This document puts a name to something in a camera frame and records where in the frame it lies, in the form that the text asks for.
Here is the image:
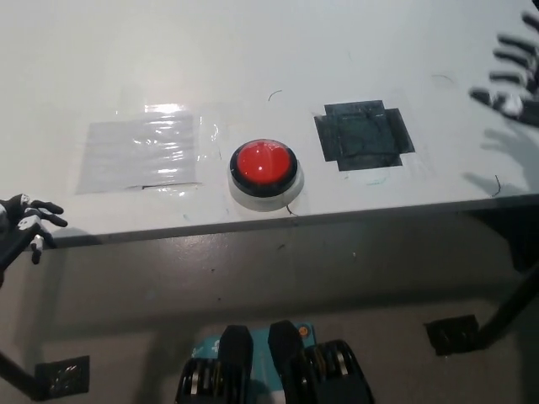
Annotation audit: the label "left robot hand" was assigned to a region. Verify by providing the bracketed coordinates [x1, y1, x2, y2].
[0, 193, 69, 288]

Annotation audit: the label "black robot legs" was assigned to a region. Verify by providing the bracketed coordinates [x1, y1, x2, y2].
[174, 320, 375, 404]

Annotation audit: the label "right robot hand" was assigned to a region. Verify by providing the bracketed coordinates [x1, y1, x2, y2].
[468, 11, 539, 126]

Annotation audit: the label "red dome push button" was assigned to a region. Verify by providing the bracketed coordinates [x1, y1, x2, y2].
[227, 139, 305, 212]

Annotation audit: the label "clear tape patch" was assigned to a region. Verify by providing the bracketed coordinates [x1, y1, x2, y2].
[74, 104, 221, 196]

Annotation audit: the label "black table leg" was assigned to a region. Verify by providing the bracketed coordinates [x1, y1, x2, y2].
[478, 259, 539, 348]
[0, 348, 38, 401]

